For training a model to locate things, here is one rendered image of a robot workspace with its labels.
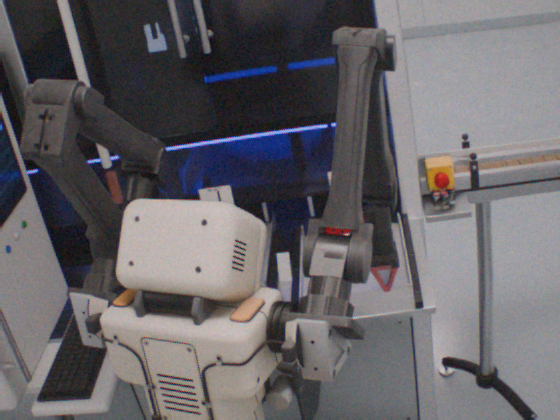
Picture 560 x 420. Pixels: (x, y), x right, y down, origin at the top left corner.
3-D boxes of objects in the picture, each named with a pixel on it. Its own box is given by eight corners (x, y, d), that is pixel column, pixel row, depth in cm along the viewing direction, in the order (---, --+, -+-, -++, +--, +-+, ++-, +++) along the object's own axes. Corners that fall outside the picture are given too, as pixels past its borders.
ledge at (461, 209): (420, 198, 213) (420, 193, 212) (464, 193, 212) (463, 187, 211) (426, 223, 201) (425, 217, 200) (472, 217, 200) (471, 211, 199)
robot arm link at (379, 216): (360, 207, 161) (386, 205, 159) (366, 196, 167) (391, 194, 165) (364, 237, 163) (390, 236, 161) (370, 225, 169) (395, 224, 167)
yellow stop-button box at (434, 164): (425, 179, 202) (423, 155, 199) (451, 176, 201) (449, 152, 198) (428, 192, 196) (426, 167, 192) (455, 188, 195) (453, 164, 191)
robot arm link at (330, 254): (306, 284, 119) (340, 288, 118) (317, 223, 123) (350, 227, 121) (316, 300, 127) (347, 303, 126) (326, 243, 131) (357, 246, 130)
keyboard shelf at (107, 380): (55, 310, 209) (52, 303, 208) (144, 302, 206) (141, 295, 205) (2, 420, 170) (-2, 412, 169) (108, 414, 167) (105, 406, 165)
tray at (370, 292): (303, 236, 203) (301, 224, 201) (400, 223, 200) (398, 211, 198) (301, 312, 173) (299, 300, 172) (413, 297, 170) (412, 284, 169)
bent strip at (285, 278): (280, 272, 189) (276, 253, 187) (292, 271, 189) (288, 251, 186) (277, 306, 177) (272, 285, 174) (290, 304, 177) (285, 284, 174)
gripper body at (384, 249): (396, 247, 171) (392, 217, 169) (399, 265, 161) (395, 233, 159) (368, 251, 172) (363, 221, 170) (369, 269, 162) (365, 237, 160)
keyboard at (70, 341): (79, 305, 205) (76, 298, 204) (124, 301, 203) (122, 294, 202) (37, 402, 170) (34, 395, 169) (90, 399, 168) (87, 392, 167)
